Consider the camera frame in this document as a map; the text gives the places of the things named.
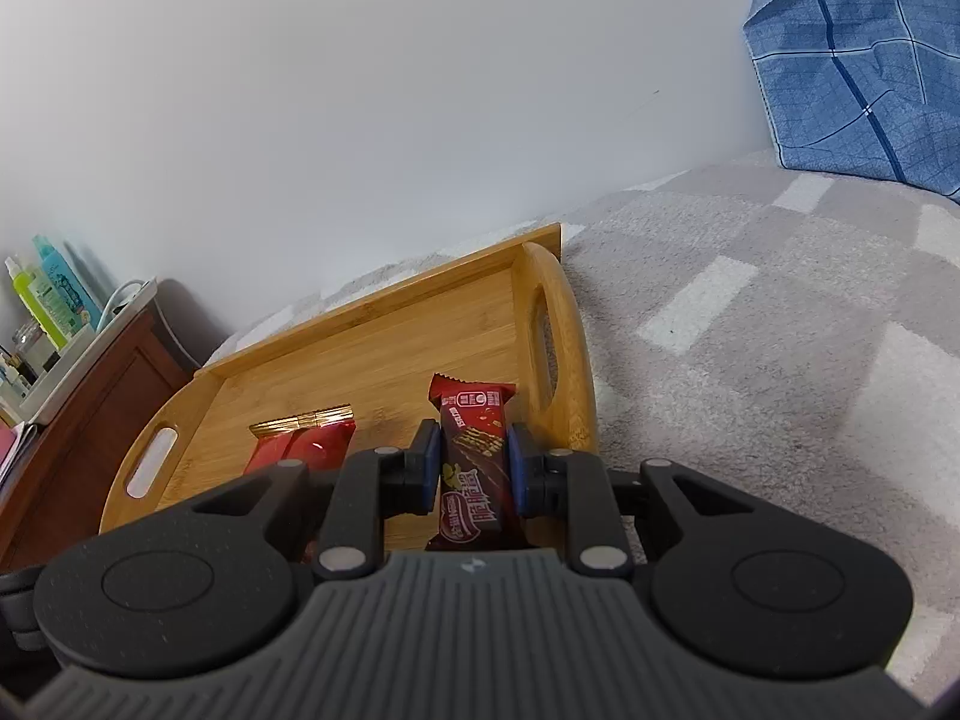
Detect white cable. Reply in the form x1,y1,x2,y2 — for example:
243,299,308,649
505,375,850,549
99,280,149,320

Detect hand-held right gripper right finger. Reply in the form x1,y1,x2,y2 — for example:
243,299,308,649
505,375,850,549
508,424,752,580

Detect wooden tray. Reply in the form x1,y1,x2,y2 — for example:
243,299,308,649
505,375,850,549
99,222,599,565

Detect stack of papers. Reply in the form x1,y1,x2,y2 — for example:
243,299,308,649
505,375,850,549
0,420,40,492

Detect blue plaid cloth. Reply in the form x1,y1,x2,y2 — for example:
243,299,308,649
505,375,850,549
742,0,960,203

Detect green bottle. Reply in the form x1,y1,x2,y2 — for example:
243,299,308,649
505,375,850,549
4,256,70,351

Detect white power strip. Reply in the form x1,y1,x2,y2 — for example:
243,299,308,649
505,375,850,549
16,277,160,421

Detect red gold-edged snack packet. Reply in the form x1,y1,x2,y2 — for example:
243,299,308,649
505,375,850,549
291,404,358,467
243,420,307,478

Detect dark red wafer bar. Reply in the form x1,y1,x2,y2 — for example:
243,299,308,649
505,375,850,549
424,373,519,553

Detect glass jar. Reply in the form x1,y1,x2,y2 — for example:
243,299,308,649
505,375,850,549
10,318,62,385

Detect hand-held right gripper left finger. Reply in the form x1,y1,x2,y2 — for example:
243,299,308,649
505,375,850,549
191,420,443,580

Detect teal bottle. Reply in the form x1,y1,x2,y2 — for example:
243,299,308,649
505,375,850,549
31,234,104,336

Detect wooden bedside cabinet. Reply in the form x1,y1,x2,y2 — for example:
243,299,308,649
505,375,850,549
0,301,197,572

